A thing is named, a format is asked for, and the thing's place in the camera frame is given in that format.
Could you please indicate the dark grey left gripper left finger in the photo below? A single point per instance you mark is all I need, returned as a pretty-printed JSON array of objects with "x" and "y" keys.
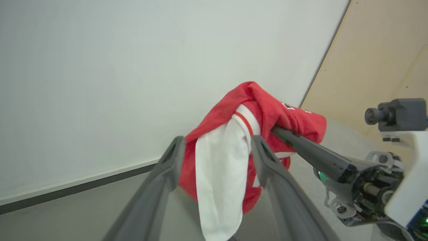
[{"x": 157, "y": 194}]

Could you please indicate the right gripper body with green light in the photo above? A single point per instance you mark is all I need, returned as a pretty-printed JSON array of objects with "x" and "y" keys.
[{"x": 367, "y": 190}]

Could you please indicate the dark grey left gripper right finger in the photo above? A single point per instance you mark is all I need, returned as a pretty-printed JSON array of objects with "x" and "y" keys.
[{"x": 284, "y": 197}]

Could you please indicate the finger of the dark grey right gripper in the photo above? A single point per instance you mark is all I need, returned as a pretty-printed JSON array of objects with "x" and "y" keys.
[{"x": 314, "y": 150}]

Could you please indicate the red and white garment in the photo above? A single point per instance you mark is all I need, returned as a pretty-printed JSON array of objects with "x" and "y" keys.
[{"x": 220, "y": 174}]

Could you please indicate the black and white skirting strip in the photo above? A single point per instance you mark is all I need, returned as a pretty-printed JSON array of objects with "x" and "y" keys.
[{"x": 73, "y": 189}]

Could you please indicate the beige wooden board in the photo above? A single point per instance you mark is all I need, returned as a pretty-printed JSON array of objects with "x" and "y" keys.
[{"x": 378, "y": 63}]

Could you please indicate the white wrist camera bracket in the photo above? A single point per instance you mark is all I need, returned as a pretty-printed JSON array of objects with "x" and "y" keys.
[{"x": 413, "y": 174}]

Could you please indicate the dark grey wrist camera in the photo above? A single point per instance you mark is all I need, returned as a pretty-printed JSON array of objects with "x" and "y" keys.
[{"x": 401, "y": 115}]

